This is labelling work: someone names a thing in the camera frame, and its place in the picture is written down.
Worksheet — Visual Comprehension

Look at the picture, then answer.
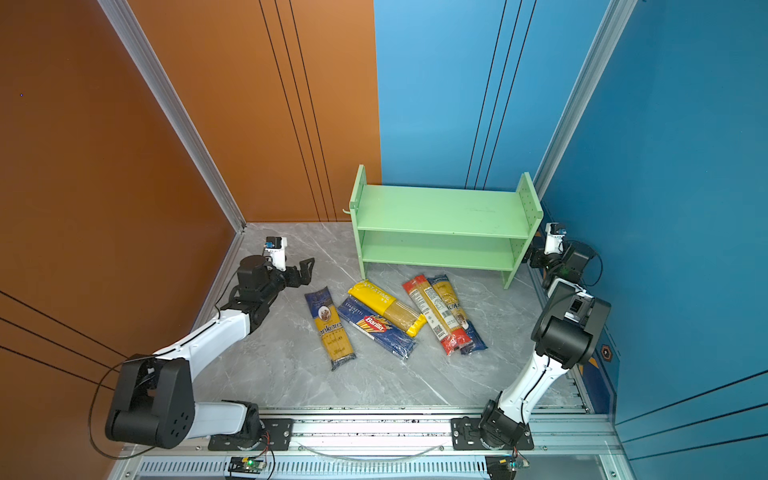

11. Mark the yellow Pastatime spaghetti bag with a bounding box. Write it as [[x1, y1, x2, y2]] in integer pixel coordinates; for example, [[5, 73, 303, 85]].
[[348, 280, 427, 337]]

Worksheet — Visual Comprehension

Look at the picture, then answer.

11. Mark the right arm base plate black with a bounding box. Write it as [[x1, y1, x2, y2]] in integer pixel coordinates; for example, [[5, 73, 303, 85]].
[[450, 416, 535, 451]]

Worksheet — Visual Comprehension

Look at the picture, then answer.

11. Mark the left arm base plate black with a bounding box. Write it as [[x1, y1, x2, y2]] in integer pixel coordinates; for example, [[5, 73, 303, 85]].
[[207, 418, 294, 452]]

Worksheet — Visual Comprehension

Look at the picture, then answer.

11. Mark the white cable on rail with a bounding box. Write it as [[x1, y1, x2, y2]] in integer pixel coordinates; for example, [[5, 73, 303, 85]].
[[296, 442, 448, 463]]

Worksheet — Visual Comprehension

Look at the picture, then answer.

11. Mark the Ankara spaghetti bag blue yellow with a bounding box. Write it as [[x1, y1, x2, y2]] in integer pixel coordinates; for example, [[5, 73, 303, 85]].
[[305, 287, 356, 371]]

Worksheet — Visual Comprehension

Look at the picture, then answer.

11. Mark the green two-tier wooden shelf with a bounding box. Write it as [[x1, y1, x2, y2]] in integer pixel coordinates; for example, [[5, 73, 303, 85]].
[[347, 165, 544, 289]]

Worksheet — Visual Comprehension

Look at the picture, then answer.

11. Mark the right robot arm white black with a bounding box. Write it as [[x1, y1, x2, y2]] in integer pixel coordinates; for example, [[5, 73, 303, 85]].
[[478, 241, 611, 450]]

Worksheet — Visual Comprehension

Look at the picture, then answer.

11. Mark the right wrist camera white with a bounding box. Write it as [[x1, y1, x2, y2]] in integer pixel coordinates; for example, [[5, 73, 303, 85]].
[[544, 222, 567, 255]]

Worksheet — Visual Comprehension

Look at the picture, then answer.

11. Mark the aluminium front rail frame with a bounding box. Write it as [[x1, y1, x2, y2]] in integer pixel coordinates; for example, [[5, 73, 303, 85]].
[[109, 407, 634, 479]]

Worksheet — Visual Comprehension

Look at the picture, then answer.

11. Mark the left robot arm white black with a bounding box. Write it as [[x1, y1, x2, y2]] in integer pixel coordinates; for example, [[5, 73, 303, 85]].
[[104, 255, 315, 449]]

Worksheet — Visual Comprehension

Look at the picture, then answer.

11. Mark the left green circuit board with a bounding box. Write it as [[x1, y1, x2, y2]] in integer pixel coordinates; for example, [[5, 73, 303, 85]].
[[227, 456, 269, 478]]

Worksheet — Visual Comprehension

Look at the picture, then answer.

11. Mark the right circuit board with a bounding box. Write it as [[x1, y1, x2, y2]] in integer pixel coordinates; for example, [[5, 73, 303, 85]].
[[485, 456, 530, 480]]

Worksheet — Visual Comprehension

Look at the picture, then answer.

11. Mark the blue Barilla spaghetti box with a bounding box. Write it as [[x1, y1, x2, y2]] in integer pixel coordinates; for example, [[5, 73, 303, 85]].
[[337, 296, 416, 360]]

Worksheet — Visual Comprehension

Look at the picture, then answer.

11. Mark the red spaghetti bag white label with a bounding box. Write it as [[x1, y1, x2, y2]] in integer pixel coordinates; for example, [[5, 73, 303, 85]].
[[403, 275, 474, 356]]

